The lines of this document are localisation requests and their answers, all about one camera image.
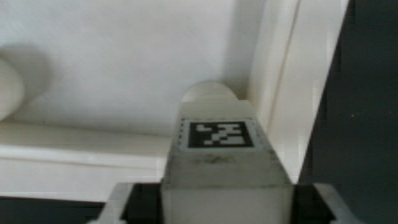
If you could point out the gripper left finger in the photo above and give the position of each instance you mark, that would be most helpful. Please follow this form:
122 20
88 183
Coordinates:
133 205

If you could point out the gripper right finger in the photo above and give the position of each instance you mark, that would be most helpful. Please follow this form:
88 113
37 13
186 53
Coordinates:
318 207

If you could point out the white table leg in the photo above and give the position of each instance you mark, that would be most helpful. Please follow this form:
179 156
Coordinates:
225 186

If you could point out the white square tabletop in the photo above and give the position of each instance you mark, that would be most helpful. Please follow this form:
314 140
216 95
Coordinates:
101 57

